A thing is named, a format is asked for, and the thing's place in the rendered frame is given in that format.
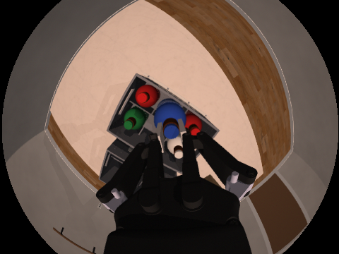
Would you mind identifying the dark red bottle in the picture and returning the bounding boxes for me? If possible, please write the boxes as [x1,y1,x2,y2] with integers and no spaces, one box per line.
[185,110,202,135]
[136,85,160,107]

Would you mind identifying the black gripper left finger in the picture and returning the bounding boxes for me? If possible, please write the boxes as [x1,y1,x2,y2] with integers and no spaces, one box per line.
[96,122,165,213]

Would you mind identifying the green bottle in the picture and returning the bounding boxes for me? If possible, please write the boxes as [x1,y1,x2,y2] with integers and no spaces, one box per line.
[124,106,149,130]

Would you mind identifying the beige bottle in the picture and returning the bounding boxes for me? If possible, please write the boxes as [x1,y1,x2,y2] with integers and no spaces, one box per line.
[167,133,183,159]

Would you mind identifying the dark grey divided crate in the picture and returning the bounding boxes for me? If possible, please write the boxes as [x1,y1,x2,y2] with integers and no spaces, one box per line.
[99,138,177,194]
[107,73,220,174]

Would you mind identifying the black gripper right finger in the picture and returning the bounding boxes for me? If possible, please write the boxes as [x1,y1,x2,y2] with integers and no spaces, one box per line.
[177,119,258,209]

